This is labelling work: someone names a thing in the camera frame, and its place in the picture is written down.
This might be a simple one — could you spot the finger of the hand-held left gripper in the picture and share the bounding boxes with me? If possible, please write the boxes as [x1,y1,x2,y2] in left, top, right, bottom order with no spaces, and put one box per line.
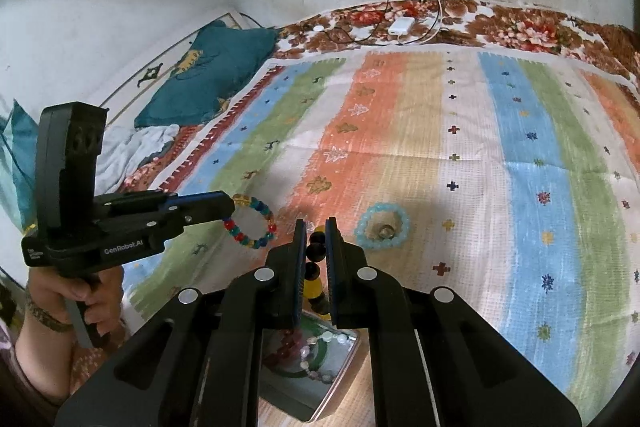
[150,193,236,235]
[159,190,227,204]

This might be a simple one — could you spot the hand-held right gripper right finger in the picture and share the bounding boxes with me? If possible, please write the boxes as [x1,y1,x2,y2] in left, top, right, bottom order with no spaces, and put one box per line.
[325,217,583,427]

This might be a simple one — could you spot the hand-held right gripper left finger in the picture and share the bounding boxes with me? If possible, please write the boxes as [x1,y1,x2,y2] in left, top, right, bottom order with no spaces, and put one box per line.
[55,218,308,427]

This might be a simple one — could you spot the black and yellow bead bracelet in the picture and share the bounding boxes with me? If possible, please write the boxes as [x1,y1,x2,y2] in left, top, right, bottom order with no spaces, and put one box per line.
[307,224,333,320]

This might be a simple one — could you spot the multicoloured bead bracelet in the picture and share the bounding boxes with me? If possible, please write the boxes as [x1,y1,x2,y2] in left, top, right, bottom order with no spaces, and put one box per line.
[222,193,277,250]

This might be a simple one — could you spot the dark red bead bracelet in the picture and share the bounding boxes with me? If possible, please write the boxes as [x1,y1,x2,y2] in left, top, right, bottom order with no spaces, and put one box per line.
[265,329,306,368]

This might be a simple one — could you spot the green jade bangle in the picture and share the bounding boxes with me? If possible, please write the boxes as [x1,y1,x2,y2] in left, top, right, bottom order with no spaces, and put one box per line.
[280,332,346,383]

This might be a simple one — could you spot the light blue bead bracelet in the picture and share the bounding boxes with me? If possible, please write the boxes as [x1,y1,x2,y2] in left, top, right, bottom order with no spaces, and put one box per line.
[354,202,412,250]

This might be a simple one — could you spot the pale bead bracelet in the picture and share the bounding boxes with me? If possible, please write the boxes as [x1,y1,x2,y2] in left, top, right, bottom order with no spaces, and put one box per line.
[299,332,348,382]

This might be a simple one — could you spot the silver metal tin box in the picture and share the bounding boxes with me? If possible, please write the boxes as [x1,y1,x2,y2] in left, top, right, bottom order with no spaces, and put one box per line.
[257,327,363,424]

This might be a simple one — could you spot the person's left forearm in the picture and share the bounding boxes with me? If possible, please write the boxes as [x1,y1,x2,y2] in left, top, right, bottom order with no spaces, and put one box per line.
[12,302,131,408]

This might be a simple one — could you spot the person's left hand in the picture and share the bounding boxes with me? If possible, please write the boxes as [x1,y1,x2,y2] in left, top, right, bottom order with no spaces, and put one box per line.
[27,264,126,343]

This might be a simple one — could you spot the white crumpled cloth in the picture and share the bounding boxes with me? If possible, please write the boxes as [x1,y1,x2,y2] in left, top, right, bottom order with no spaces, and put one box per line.
[95,123,181,192]

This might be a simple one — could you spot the patterned wrist band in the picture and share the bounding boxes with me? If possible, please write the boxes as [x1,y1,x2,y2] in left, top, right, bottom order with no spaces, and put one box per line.
[25,297,73,334]

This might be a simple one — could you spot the dark teal pillow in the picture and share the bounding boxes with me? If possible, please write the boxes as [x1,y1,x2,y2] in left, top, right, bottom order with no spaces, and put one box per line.
[134,21,281,128]

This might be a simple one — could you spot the striped woven mat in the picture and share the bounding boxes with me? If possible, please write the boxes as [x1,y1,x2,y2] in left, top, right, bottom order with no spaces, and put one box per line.
[122,42,640,427]

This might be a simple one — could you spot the white cable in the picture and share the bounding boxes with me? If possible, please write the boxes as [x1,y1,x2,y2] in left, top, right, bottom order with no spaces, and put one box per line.
[415,0,446,45]

